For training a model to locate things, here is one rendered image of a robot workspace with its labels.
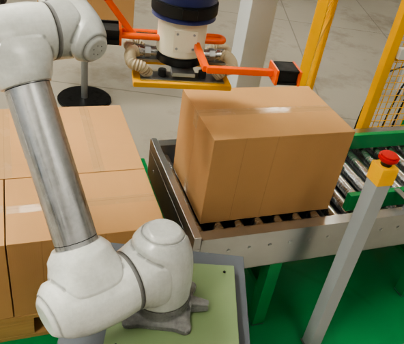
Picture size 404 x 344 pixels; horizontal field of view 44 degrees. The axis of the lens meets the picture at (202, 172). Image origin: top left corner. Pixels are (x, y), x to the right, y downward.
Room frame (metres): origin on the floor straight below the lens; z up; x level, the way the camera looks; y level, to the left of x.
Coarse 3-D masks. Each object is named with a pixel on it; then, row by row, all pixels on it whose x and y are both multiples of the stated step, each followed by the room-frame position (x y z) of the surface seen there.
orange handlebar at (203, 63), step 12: (132, 36) 1.62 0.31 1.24; (144, 36) 1.63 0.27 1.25; (156, 36) 1.64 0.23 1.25; (216, 36) 1.74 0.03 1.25; (204, 60) 1.49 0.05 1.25; (216, 72) 1.45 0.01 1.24; (228, 72) 1.46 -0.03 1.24; (240, 72) 1.47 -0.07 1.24; (252, 72) 1.48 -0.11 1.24; (264, 72) 1.49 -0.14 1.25
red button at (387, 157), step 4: (380, 152) 1.49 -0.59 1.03; (384, 152) 1.48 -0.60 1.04; (388, 152) 1.48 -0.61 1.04; (392, 152) 1.49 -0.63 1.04; (380, 156) 1.46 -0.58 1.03; (384, 156) 1.45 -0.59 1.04; (388, 156) 1.46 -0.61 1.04; (392, 156) 1.46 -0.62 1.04; (396, 156) 1.47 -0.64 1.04; (384, 160) 1.44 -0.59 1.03; (388, 160) 1.44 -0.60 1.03; (392, 160) 1.44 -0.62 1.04; (396, 160) 1.45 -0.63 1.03; (384, 164) 1.46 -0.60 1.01; (388, 164) 1.45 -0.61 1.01; (392, 164) 1.45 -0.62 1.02
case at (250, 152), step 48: (192, 96) 1.84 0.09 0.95; (240, 96) 1.91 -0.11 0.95; (288, 96) 1.99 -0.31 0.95; (192, 144) 1.71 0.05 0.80; (240, 144) 1.57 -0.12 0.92; (288, 144) 1.65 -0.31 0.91; (336, 144) 1.74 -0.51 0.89; (192, 192) 1.64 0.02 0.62; (240, 192) 1.59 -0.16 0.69; (288, 192) 1.68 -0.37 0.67
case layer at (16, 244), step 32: (0, 128) 1.98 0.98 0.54; (96, 128) 2.12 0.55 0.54; (128, 128) 2.17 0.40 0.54; (0, 160) 1.73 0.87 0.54; (96, 160) 1.85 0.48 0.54; (128, 160) 1.89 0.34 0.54; (0, 192) 1.53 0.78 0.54; (32, 192) 1.56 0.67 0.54; (96, 192) 1.62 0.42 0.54; (128, 192) 1.66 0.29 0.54; (0, 224) 1.35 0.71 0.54; (32, 224) 1.38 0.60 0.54; (96, 224) 1.44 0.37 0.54; (128, 224) 1.47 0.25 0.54; (0, 256) 1.24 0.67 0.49; (32, 256) 1.29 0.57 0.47; (0, 288) 1.24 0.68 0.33; (32, 288) 1.28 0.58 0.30
